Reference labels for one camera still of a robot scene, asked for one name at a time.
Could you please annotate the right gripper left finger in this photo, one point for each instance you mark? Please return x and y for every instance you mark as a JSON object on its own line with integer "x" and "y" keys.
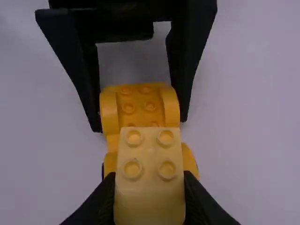
{"x": 98, "y": 206}

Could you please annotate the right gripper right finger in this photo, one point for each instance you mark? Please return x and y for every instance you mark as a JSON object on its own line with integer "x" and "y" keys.
{"x": 201, "y": 206}

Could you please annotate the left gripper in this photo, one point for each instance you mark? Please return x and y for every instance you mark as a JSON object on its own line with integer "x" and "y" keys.
{"x": 126, "y": 14}

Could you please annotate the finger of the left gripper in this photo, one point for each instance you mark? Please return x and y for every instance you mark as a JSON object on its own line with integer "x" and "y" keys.
{"x": 187, "y": 65}

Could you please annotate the yellow toy brick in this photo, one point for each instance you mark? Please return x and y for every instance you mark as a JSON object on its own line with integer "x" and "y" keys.
{"x": 147, "y": 187}

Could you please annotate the yellow toy car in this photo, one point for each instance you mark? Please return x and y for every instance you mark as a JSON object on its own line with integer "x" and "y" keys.
{"x": 140, "y": 105}

